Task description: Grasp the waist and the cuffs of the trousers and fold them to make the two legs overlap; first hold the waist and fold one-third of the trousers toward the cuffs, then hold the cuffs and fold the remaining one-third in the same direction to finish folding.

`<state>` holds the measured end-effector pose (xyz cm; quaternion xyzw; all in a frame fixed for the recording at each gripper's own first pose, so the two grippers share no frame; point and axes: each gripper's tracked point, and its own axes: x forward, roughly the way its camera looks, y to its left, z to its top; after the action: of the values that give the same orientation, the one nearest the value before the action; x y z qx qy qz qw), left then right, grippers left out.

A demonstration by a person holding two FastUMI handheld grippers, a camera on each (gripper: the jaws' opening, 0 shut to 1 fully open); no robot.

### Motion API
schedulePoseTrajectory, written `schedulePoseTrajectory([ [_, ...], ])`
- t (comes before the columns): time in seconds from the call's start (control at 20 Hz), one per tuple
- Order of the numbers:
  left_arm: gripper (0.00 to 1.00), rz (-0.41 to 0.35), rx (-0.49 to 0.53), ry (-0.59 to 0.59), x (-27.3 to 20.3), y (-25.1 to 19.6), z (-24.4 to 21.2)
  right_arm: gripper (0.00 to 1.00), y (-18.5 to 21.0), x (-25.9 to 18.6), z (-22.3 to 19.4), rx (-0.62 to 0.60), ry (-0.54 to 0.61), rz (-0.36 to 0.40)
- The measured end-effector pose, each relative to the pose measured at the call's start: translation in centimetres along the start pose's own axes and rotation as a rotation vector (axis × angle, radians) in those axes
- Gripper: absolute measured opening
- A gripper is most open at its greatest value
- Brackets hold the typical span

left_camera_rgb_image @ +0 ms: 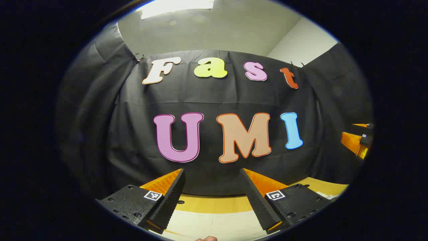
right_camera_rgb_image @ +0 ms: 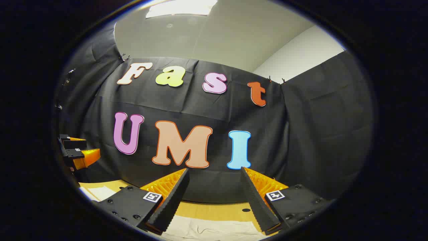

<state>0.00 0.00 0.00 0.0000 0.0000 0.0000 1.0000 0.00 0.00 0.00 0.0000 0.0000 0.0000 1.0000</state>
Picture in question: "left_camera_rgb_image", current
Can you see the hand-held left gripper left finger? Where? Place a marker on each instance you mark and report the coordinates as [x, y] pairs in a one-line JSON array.
[[170, 204]]

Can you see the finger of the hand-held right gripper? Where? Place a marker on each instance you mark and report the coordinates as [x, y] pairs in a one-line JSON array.
[[359, 130], [365, 140]]

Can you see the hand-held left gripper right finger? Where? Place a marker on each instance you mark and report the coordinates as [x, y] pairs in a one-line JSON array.
[[259, 207]]

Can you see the cream white jeans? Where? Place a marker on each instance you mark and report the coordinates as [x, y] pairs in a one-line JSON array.
[[214, 224]]

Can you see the black backdrop cloth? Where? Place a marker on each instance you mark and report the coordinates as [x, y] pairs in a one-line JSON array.
[[214, 97]]

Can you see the round ceiling detector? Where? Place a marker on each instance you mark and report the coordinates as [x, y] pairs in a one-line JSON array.
[[172, 22]]

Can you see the ceiling light panel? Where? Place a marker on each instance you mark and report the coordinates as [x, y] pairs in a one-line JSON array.
[[174, 6]]

